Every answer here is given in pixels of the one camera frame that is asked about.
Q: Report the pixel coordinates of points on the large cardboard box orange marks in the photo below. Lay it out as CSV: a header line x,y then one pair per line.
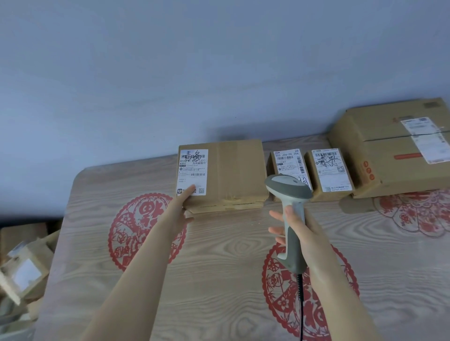
x,y
383,154

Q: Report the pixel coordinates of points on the person's right middle finger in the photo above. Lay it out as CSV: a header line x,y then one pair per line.
x,y
276,231

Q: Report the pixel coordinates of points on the person's left thumb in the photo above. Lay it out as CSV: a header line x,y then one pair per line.
x,y
188,221

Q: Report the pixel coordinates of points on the person's right forearm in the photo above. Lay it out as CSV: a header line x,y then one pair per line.
x,y
344,302

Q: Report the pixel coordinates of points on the small cardboard box printed label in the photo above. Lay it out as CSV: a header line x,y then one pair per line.
x,y
286,163

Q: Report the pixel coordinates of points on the person's left hand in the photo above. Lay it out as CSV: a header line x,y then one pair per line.
x,y
173,214

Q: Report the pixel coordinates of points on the grey white barcode scanner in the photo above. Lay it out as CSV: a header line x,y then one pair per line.
x,y
289,188

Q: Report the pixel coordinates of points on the person's right hand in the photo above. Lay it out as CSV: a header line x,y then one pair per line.
x,y
311,242

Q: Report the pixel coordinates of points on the pile of cardboard boxes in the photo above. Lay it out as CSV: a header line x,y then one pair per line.
x,y
23,277

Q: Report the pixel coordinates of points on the small cardboard box handwritten label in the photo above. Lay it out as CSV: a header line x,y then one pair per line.
x,y
330,170

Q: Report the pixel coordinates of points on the person's left forearm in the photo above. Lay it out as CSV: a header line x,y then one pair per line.
x,y
130,281

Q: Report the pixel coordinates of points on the person's right thumb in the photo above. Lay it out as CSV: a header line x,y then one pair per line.
x,y
291,215

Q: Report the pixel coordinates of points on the medium cardboard box handwritten label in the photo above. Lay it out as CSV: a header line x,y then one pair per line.
x,y
232,172

